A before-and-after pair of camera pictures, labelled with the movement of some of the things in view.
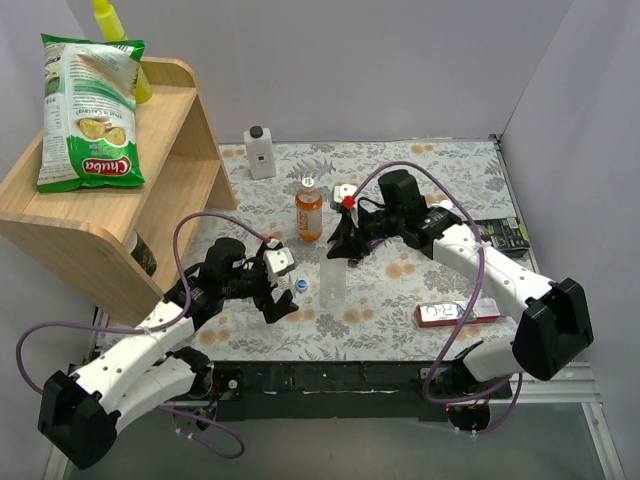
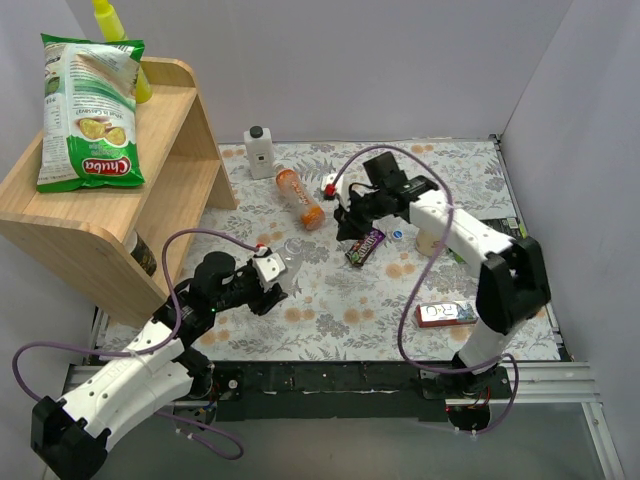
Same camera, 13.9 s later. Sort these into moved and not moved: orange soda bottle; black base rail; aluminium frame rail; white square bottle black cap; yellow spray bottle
Moved: orange soda bottle
Not moved: black base rail; white square bottle black cap; aluminium frame rail; yellow spray bottle
